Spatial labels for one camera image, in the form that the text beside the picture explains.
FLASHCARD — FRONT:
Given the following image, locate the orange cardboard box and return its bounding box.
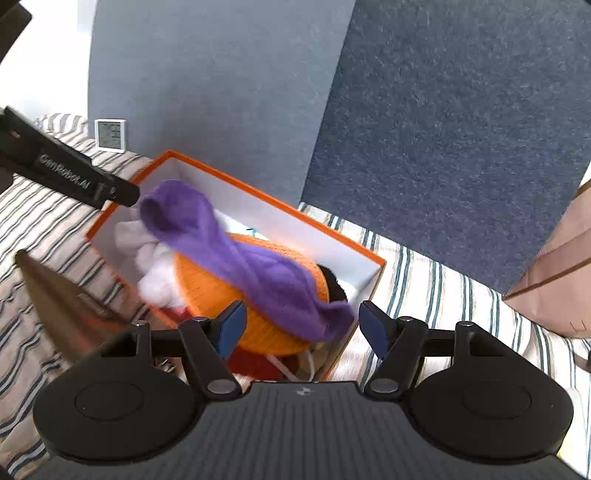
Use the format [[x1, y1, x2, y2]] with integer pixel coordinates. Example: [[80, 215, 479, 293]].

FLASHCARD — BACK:
[[85, 149, 387, 383]]

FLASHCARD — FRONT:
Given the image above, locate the brown plaid zip pouch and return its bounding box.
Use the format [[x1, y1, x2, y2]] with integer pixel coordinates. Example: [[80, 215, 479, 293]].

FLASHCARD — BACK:
[[15, 249, 179, 375]]

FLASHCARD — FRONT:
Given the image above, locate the white digital clock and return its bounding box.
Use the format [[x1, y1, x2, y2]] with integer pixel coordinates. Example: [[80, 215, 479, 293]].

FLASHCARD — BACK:
[[95, 119, 127, 153]]

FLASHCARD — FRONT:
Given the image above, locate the brown paper bag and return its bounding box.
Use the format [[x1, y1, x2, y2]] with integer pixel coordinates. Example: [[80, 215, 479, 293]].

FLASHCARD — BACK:
[[502, 180, 591, 340]]

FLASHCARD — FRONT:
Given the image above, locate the orange silicone mat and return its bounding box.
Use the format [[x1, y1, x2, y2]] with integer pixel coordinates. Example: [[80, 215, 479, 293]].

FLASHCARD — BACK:
[[173, 233, 331, 356]]

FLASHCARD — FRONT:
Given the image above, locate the grey felt panel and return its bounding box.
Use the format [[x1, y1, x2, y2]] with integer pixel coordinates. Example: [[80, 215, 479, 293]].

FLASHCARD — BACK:
[[88, 0, 356, 209]]

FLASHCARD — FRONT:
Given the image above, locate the striped blanket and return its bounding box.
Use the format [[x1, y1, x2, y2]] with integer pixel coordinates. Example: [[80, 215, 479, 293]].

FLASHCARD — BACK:
[[0, 113, 591, 476]]

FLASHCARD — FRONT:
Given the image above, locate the purple fluffy sock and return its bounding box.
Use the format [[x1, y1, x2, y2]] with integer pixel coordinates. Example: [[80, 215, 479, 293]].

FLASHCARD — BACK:
[[139, 179, 356, 343]]

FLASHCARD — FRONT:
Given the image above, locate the white tissue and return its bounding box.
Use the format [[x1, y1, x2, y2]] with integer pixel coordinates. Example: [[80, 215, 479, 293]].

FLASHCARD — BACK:
[[136, 242, 186, 309]]

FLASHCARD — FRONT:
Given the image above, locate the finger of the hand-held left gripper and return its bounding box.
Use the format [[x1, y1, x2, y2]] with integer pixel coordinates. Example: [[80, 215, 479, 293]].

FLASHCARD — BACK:
[[0, 106, 141, 209]]

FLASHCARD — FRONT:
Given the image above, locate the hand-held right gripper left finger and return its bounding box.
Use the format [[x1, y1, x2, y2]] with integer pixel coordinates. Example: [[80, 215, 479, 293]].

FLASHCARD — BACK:
[[83, 300, 248, 400]]

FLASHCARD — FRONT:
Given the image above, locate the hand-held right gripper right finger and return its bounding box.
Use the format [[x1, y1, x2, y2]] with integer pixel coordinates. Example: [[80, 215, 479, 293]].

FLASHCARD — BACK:
[[359, 300, 530, 400]]

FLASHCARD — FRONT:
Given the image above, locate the dark blue felt panel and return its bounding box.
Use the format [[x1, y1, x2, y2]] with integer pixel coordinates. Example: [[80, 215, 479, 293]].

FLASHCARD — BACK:
[[300, 0, 591, 296]]

